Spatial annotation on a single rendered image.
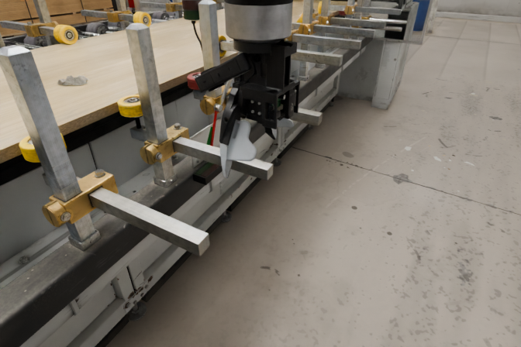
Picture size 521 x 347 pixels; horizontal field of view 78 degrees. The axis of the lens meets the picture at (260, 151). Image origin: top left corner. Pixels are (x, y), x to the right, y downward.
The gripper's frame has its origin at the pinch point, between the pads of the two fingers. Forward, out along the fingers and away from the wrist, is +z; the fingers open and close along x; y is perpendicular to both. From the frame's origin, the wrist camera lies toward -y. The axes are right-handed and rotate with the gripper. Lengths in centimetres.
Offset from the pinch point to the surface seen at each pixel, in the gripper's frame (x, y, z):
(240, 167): 12.3, -10.9, 13.1
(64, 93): 5, -67, 4
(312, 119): 37.7, -4.4, 9.1
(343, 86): 273, -70, 82
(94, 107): 4, -51, 4
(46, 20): 44, -143, -5
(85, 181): -12.3, -33.2, 10.7
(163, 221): -11.3, -11.5, 11.8
